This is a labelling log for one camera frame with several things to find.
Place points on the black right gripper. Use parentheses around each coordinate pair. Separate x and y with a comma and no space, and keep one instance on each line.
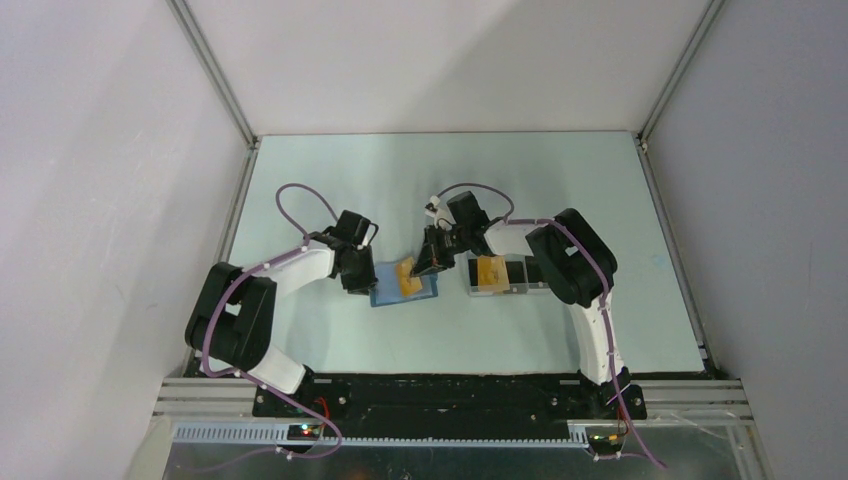
(432,259)

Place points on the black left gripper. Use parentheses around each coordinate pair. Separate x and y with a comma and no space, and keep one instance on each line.
(361,285)

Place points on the blue leather card holder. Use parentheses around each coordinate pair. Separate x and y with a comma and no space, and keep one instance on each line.
(395,284)

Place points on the gold VIP credit card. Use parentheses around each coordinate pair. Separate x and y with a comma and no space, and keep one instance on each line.
(407,285)

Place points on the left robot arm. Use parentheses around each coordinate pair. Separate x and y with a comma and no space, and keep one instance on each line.
(233,317)

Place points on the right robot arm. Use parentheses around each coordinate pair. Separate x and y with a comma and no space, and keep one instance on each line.
(574,262)

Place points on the black credit card stack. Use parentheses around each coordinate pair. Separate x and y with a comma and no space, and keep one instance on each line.
(473,275)

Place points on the gold credit card stack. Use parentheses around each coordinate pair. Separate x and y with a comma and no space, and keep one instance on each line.
(493,274)

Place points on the clear acrylic card tray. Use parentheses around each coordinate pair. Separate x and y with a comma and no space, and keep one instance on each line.
(524,274)

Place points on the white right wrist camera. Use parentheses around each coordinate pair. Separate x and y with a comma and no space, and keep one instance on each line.
(436,209)

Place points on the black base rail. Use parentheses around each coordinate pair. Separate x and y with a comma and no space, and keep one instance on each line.
(456,407)

